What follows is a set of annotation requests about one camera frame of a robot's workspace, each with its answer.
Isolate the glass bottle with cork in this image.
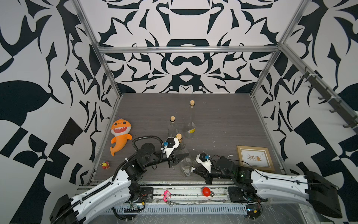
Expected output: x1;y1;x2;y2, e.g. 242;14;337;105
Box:
167;116;179;137
176;133;193;177

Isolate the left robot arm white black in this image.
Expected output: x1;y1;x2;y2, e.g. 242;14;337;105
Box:
49;143;189;224

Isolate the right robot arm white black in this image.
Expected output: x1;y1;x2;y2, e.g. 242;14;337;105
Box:
192;153;343;218

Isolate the far tall glass bottle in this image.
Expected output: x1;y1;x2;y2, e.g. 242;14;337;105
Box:
183;100;196;139

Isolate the red ball knob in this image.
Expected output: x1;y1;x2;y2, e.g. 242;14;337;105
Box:
202;187;212;197

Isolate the pink clip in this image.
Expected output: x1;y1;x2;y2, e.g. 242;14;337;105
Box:
162;190;171;203

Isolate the wooden framed picture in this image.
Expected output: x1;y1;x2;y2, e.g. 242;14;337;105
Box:
236;146;275;173

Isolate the orange shark plush toy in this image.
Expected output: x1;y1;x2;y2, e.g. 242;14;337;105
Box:
110;119;132;156

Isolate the small red yellow toy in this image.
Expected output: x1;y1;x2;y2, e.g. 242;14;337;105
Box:
101;161;110;170

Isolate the circuit board right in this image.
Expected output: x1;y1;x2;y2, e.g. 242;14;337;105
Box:
246;204;263;220

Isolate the green circuit board left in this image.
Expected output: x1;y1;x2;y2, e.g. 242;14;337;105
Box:
124;203;145;213

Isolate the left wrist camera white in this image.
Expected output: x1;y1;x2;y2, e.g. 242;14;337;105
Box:
162;137;180;158

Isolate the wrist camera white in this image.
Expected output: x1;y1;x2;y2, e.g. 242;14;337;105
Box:
196;153;212;173
162;137;180;158

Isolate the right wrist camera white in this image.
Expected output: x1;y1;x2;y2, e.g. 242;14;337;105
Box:
196;153;212;173

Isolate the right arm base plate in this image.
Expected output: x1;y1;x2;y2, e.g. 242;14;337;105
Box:
227;187;252;203

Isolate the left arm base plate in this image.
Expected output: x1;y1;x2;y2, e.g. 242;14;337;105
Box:
134;187;154;203

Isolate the white slotted cable duct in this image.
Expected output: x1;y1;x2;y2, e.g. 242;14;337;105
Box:
115;204;247;215

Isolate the black corrugated cable conduit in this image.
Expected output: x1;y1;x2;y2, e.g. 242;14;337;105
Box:
50;135;164;224

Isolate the black wall hook rack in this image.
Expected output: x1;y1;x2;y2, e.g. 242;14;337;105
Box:
300;67;358;135

